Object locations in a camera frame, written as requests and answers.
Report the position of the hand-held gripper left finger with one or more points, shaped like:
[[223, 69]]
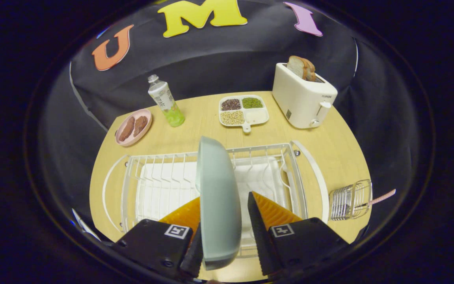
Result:
[[193, 256]]

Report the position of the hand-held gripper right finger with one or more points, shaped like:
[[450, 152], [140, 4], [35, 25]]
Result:
[[260, 240]]

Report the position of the light green plate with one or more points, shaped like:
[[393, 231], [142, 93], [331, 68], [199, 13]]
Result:
[[219, 205]]

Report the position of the pink plate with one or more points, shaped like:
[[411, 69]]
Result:
[[130, 142]]

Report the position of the white ribbed drip tray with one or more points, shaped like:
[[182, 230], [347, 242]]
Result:
[[164, 193]]

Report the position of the white divided tray with beans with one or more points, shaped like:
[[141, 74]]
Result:
[[256, 116]]

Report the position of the brown meat patty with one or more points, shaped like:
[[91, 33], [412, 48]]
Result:
[[140, 125], [126, 129]]

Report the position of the white toaster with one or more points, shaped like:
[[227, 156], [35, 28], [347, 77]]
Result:
[[298, 98]]

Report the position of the green drink bottle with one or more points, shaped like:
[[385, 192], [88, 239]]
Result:
[[166, 100]]

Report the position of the sliced brown bread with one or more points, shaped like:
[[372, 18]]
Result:
[[298, 67]]

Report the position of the black backdrop cloth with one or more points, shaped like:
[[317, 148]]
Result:
[[211, 63]]

